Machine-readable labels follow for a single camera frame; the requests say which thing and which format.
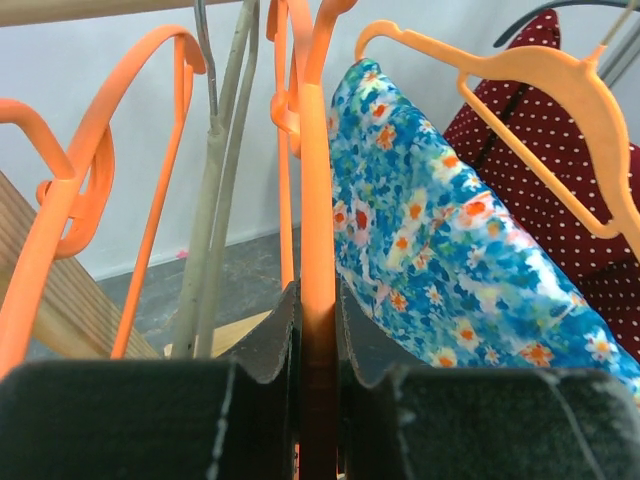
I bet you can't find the grey hanger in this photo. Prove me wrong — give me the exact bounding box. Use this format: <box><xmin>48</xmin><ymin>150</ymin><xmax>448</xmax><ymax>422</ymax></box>
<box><xmin>171</xmin><ymin>1</ymin><xmax>260</xmax><ymax>359</ymax></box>

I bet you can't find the orange hanger of black garment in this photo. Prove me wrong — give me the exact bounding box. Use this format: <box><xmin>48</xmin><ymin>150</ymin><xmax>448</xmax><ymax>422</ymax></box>
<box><xmin>266</xmin><ymin>1</ymin><xmax>354</xmax><ymax>479</ymax></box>

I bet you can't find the blue-grey hanger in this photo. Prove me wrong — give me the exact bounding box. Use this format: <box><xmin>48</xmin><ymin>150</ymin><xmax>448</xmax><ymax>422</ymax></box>
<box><xmin>492</xmin><ymin>0</ymin><xmax>631</xmax><ymax>49</ymax></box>

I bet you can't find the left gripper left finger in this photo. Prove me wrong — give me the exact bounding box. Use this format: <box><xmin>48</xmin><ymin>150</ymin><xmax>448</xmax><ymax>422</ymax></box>
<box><xmin>1</xmin><ymin>284</ymin><xmax>299</xmax><ymax>479</ymax></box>

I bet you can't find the blue floral garment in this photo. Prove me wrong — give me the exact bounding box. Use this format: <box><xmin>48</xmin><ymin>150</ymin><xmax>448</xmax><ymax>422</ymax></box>
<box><xmin>328</xmin><ymin>59</ymin><xmax>639</xmax><ymax>394</ymax></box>

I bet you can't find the red polka dot garment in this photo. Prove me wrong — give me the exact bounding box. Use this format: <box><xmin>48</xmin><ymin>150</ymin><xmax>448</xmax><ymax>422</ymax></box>
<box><xmin>442</xmin><ymin>8</ymin><xmax>640</xmax><ymax>364</ymax></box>

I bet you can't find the wooden clothes rack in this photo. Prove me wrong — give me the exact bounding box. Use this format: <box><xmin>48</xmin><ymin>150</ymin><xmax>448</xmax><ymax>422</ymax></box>
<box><xmin>0</xmin><ymin>0</ymin><xmax>274</xmax><ymax>361</ymax></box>

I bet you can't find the orange hanger of floral garment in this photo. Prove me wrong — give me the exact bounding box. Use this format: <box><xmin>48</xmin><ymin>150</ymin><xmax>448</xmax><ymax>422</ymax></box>
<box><xmin>353</xmin><ymin>0</ymin><xmax>640</xmax><ymax>240</ymax></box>

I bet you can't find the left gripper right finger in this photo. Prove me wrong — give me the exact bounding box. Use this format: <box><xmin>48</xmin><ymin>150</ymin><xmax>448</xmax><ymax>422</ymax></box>
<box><xmin>336</xmin><ymin>283</ymin><xmax>639</xmax><ymax>479</ymax></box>

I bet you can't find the orange plastic hanger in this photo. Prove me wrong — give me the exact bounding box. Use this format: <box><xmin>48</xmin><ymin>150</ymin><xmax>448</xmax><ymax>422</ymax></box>
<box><xmin>1</xmin><ymin>25</ymin><xmax>206</xmax><ymax>375</ymax></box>

